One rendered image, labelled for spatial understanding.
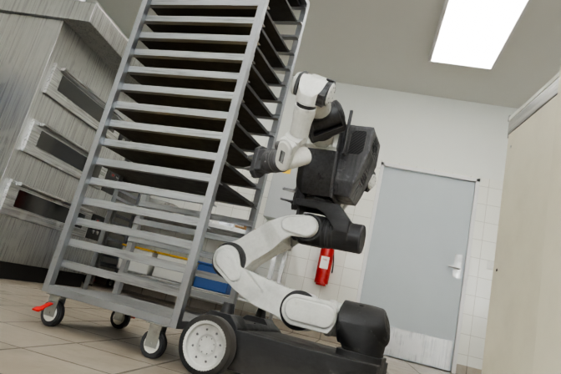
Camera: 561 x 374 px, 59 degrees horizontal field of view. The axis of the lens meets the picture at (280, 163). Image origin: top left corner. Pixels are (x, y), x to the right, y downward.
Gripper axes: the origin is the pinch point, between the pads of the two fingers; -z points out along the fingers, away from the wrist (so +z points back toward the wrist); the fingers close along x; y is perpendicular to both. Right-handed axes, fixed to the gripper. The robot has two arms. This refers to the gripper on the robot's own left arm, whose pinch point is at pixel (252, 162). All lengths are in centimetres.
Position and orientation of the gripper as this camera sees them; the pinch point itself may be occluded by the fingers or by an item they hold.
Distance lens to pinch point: 189.8
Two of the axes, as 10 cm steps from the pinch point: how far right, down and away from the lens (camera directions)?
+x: 2.3, -9.4, 2.6
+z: 6.5, -0.5, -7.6
